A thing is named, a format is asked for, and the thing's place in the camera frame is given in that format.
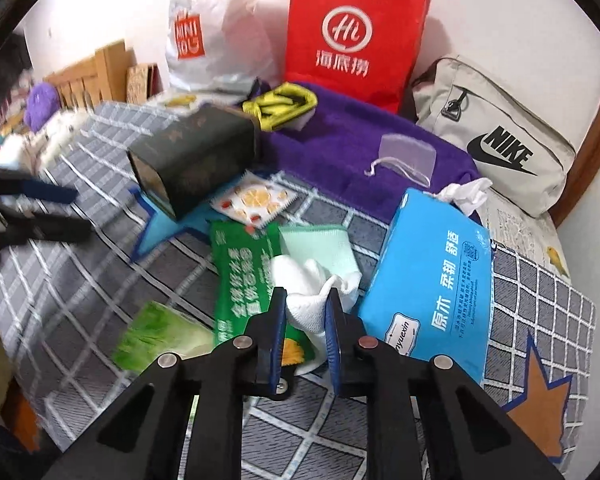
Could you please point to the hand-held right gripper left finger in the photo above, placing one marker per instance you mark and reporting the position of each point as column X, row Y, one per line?
column 275, row 340

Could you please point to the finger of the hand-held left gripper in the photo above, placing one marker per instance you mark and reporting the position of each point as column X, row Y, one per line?
column 55, row 230
column 50, row 192

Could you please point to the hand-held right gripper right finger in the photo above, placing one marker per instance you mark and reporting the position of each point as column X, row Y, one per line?
column 334, row 345

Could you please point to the dark green packet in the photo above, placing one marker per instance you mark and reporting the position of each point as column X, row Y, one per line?
column 240, row 285

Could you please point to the mint green cloth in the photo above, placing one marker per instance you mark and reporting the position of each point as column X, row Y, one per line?
column 320, row 245

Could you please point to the light green wipes pack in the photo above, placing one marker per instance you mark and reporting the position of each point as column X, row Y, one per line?
column 165, row 335

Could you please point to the blue tissue pack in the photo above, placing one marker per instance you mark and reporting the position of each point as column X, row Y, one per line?
column 430, row 270

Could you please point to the orange print sachet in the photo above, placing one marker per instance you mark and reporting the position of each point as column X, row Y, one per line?
column 252, row 200

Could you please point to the dark green tin box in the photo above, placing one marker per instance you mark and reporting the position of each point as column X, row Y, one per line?
column 190, row 160

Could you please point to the frosted transparent pouch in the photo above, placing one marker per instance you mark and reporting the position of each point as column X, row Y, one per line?
column 405, row 155

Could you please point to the yellow mesh bag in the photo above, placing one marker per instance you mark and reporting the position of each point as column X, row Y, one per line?
column 267, row 105

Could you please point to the white dotted pillow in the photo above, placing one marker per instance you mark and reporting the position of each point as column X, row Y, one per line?
column 55, row 130

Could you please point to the purple fluffy cloth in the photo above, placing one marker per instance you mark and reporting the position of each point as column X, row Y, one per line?
column 42, row 102

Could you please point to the brown patterned box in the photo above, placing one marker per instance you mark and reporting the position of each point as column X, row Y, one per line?
column 140, row 82

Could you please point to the purple towel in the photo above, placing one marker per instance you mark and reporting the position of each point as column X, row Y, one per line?
column 340, row 160

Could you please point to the white plastic shopping bag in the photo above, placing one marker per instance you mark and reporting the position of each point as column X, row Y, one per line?
column 220, row 20

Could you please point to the grey belt bag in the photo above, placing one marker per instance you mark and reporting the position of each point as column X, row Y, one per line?
column 480, row 110

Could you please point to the red paper bag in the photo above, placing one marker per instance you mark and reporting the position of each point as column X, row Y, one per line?
column 305, row 35

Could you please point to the wooden door frame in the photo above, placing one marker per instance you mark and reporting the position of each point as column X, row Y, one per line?
column 595, row 160

